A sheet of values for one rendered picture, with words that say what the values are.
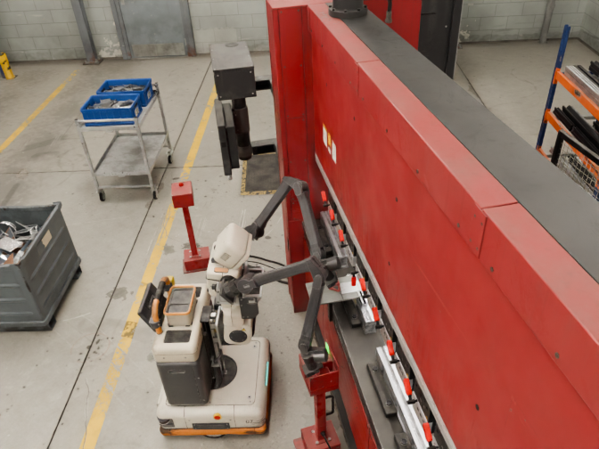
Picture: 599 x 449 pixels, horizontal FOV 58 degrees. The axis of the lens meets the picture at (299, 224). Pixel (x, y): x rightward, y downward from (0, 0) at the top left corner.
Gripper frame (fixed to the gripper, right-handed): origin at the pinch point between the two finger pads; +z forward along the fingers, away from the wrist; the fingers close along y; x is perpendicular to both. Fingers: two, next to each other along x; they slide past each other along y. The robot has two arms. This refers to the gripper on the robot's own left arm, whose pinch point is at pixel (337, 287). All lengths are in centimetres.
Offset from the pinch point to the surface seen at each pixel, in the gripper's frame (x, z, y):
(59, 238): 198, -44, 160
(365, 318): -7.1, 9.0, -21.8
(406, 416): -9, 10, -82
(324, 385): 28, 19, -41
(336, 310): 7.8, 11.9, -3.7
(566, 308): -69, -108, -150
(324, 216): -5, 8, 74
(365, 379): 5, 14, -52
